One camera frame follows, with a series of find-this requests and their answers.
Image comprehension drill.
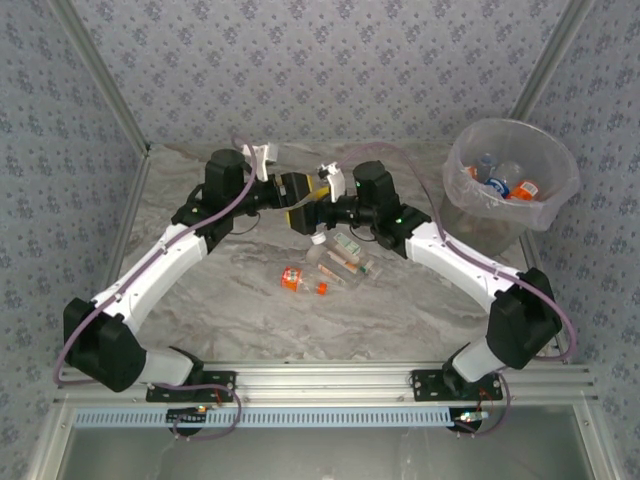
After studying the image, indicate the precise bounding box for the clear unlabelled plastic bottle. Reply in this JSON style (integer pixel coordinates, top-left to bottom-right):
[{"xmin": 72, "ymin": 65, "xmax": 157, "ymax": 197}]
[{"xmin": 494, "ymin": 159, "xmax": 525, "ymax": 185}]

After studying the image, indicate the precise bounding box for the clear plastic waste bin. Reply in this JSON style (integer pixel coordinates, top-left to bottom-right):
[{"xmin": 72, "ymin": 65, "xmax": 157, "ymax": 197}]
[{"xmin": 442, "ymin": 118, "xmax": 581, "ymax": 233}]

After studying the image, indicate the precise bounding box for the clear bottle white cap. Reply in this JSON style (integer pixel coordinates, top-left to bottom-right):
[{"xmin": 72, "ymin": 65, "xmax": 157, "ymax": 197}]
[{"xmin": 304, "ymin": 231, "xmax": 330, "ymax": 267}]

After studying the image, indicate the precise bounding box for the white green print label bottle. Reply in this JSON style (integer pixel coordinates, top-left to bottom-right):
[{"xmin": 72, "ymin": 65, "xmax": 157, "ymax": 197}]
[{"xmin": 332, "ymin": 231, "xmax": 363, "ymax": 257}]

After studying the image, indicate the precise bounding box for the clear bottle tan label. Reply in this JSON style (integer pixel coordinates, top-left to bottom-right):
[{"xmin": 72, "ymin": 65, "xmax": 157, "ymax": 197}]
[{"xmin": 325, "ymin": 248, "xmax": 362, "ymax": 275}]

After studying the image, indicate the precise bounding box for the clear bottle red striped label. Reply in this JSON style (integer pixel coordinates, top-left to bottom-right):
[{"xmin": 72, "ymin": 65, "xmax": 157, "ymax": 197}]
[{"xmin": 315, "ymin": 263, "xmax": 352, "ymax": 288}]

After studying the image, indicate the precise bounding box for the clear bottle green mark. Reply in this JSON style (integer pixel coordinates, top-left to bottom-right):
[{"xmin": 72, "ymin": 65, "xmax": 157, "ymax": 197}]
[{"xmin": 349, "ymin": 258, "xmax": 385, "ymax": 290}]

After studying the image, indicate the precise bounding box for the small circuit board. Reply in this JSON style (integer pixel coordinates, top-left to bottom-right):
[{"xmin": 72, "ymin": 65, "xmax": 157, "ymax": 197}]
[
  {"xmin": 166, "ymin": 406, "xmax": 209, "ymax": 427},
  {"xmin": 451, "ymin": 408, "xmax": 490, "ymax": 432}
]

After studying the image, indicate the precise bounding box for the grey metal panel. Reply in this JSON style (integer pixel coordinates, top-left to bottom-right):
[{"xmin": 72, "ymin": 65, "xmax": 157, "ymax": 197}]
[{"xmin": 29, "ymin": 403, "xmax": 619, "ymax": 480}]

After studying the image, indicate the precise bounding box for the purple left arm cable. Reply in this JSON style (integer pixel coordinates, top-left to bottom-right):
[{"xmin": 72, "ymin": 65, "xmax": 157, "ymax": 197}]
[{"xmin": 54, "ymin": 134, "xmax": 261, "ymax": 389}]

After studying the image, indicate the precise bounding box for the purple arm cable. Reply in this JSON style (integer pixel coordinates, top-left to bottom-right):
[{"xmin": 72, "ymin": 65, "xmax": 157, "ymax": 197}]
[
  {"xmin": 339, "ymin": 142, "xmax": 577, "ymax": 362},
  {"xmin": 54, "ymin": 134, "xmax": 261, "ymax": 389}
]

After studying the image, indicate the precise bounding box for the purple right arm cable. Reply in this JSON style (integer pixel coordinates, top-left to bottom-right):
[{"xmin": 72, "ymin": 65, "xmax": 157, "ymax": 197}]
[{"xmin": 339, "ymin": 142, "xmax": 577, "ymax": 362}]

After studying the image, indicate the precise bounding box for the aluminium frame post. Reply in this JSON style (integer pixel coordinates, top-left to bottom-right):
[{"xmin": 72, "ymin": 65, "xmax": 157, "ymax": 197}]
[
  {"xmin": 509, "ymin": 0, "xmax": 596, "ymax": 122},
  {"xmin": 49, "ymin": 0, "xmax": 152, "ymax": 157}
]

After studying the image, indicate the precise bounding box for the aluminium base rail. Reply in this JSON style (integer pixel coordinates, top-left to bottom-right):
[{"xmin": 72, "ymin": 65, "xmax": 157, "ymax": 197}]
[{"xmin": 52, "ymin": 362, "xmax": 599, "ymax": 407}]

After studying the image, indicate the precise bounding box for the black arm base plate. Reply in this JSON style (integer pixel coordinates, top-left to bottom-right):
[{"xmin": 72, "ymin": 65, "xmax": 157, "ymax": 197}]
[
  {"xmin": 410, "ymin": 368, "xmax": 504, "ymax": 402},
  {"xmin": 145, "ymin": 368, "xmax": 237, "ymax": 402}
]

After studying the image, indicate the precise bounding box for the grey slotted cable duct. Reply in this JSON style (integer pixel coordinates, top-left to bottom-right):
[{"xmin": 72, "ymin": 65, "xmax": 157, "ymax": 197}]
[{"xmin": 73, "ymin": 405, "xmax": 457, "ymax": 429}]

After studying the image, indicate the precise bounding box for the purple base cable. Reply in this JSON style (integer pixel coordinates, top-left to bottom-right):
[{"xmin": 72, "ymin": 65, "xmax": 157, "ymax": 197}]
[
  {"xmin": 458, "ymin": 374, "xmax": 512, "ymax": 437},
  {"xmin": 149, "ymin": 382, "xmax": 244, "ymax": 442}
]

